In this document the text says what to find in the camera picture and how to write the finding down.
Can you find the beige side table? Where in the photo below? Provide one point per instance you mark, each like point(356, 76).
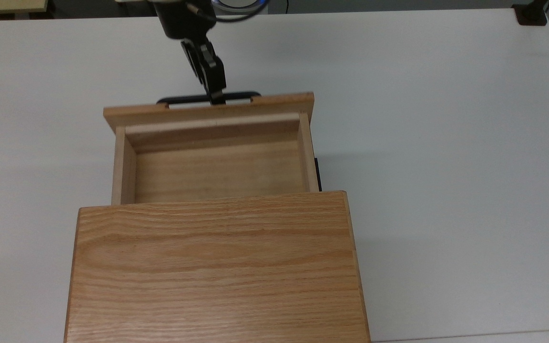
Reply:
point(3, 5)

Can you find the black table clamp mount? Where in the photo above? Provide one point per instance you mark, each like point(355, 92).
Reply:
point(532, 14)

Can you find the wooden drawer cabinet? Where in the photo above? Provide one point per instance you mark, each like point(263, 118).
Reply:
point(217, 271)

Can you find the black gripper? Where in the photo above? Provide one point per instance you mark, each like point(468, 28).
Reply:
point(184, 19)

